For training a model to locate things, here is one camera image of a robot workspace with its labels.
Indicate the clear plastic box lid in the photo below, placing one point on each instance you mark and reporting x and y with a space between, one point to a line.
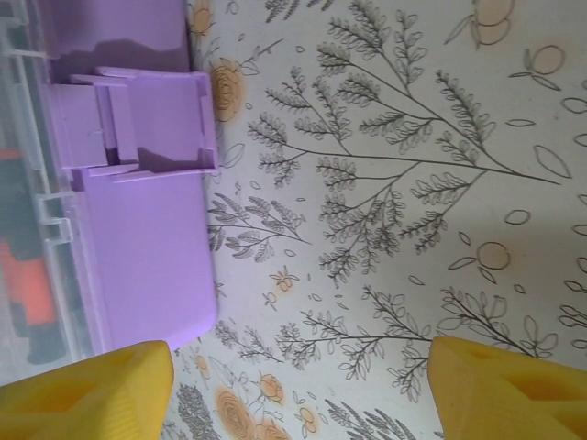
32 192

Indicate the purple plastic tool box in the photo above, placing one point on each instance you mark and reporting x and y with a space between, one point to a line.
151 256

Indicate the purple box latch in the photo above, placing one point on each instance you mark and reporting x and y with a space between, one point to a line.
160 119

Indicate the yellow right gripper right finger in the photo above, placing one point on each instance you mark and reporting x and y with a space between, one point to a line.
504 399

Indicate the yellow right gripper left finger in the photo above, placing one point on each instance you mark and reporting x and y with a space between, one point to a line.
82 403

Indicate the black orange screwdriver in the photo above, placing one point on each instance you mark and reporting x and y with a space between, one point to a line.
32 289

